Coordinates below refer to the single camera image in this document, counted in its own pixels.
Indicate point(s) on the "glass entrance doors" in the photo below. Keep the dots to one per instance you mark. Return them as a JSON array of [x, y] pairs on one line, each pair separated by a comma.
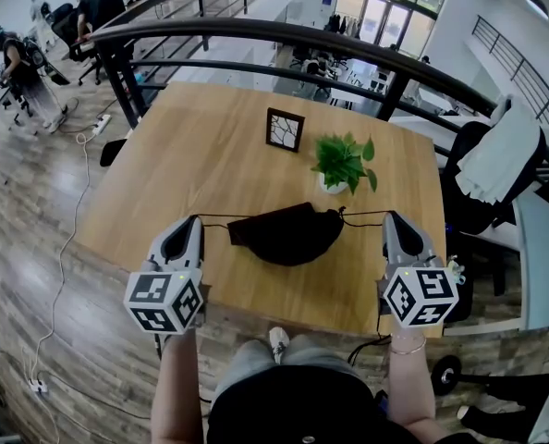
[[394, 16]]

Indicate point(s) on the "long white power strip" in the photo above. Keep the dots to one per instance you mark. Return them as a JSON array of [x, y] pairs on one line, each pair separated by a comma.
[[101, 124]]

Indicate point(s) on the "teal plastic trinket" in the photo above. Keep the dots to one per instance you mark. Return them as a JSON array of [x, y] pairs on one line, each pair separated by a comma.
[[457, 271]]

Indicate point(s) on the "black pendant lamp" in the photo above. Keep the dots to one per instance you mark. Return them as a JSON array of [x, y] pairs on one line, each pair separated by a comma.
[[537, 7]]

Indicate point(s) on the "green plant in white pot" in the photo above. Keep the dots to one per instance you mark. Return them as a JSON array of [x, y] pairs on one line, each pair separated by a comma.
[[341, 160]]

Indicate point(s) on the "person's left forearm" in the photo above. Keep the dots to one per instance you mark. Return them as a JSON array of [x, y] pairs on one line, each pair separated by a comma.
[[177, 386]]

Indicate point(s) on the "black office chair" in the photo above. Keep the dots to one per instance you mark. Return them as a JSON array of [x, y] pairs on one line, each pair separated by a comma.
[[468, 211], [66, 26]]

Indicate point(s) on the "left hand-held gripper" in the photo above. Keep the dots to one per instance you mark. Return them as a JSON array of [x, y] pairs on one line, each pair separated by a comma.
[[163, 303]]

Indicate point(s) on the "white side desk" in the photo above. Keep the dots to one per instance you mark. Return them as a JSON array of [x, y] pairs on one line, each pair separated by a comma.
[[542, 266]]

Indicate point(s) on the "black barbell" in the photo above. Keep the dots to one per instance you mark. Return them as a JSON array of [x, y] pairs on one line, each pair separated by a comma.
[[445, 376]]

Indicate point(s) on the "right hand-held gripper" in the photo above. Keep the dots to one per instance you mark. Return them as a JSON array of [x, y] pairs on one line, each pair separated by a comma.
[[422, 294]]

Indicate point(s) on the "person's left shoe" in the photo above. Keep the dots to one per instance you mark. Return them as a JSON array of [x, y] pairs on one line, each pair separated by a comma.
[[279, 342]]

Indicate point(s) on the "black stool seat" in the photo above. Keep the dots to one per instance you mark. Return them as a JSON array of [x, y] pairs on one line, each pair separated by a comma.
[[113, 152]]

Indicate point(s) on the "person's grey jeans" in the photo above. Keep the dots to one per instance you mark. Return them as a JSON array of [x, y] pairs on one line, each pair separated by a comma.
[[251, 363]]

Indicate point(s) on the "person's right forearm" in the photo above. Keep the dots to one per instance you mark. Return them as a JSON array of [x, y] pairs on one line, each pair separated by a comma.
[[411, 386]]

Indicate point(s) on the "black picture frame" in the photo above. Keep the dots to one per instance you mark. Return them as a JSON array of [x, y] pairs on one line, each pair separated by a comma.
[[284, 130]]

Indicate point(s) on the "black metal balcony railing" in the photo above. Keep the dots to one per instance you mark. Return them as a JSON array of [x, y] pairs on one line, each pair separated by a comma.
[[256, 28]]

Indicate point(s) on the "black wall railing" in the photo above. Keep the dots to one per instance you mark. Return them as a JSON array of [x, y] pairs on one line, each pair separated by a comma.
[[501, 37]]

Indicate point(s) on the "white garment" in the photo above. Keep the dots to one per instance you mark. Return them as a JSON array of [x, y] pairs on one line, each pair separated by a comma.
[[501, 155]]

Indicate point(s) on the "row of hanging dark clothes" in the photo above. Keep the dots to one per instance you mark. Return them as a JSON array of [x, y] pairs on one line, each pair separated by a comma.
[[341, 25]]

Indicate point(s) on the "person's black shirt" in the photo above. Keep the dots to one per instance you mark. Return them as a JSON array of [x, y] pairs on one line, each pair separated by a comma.
[[293, 410]]

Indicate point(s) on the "small white power strip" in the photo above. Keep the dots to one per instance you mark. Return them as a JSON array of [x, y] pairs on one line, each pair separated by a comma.
[[39, 386]]

